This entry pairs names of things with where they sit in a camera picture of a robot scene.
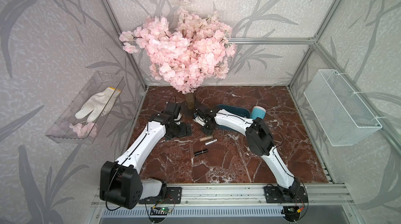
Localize beige lipstick tube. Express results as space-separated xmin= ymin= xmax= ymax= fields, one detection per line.
xmin=199 ymin=135 xmax=214 ymax=142

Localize silver mascara cap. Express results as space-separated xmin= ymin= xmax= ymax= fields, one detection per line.
xmin=205 ymin=139 xmax=218 ymax=146

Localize black silver mascara tube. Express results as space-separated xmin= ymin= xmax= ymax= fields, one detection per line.
xmin=194 ymin=149 xmax=208 ymax=156

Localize teal plastic storage box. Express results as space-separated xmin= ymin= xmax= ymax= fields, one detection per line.
xmin=217 ymin=104 xmax=251 ymax=132

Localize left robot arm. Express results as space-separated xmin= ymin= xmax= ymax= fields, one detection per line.
xmin=99 ymin=102 xmax=192 ymax=209

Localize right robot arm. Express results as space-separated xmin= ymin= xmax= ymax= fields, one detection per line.
xmin=193 ymin=107 xmax=300 ymax=197

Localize pink cherry blossom tree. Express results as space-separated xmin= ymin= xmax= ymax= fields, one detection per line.
xmin=119 ymin=5 xmax=237 ymax=113

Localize white work glove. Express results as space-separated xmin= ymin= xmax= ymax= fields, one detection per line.
xmin=75 ymin=87 xmax=121 ymax=122

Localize left circuit board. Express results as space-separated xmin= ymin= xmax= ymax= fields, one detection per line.
xmin=149 ymin=207 xmax=174 ymax=216

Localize circuit board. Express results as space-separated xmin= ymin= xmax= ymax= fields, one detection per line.
xmin=283 ymin=206 xmax=304 ymax=216
xmin=149 ymin=207 xmax=174 ymax=216

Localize pink flower sprig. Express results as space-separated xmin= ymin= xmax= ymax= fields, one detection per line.
xmin=69 ymin=122 xmax=98 ymax=138

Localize right circuit board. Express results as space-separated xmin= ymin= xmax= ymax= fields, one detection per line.
xmin=283 ymin=206 xmax=304 ymax=216

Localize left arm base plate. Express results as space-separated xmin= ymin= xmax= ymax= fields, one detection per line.
xmin=138 ymin=186 xmax=182 ymax=205

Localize aluminium front rail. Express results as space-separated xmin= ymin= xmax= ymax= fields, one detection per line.
xmin=90 ymin=183 xmax=356 ymax=208

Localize clear acrylic wall tray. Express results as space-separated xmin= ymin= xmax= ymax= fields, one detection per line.
xmin=45 ymin=71 xmax=126 ymax=144

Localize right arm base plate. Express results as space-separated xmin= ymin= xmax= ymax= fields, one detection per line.
xmin=264 ymin=184 xmax=309 ymax=205

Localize white wire mesh basket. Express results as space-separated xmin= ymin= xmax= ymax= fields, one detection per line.
xmin=304 ymin=69 xmax=382 ymax=147

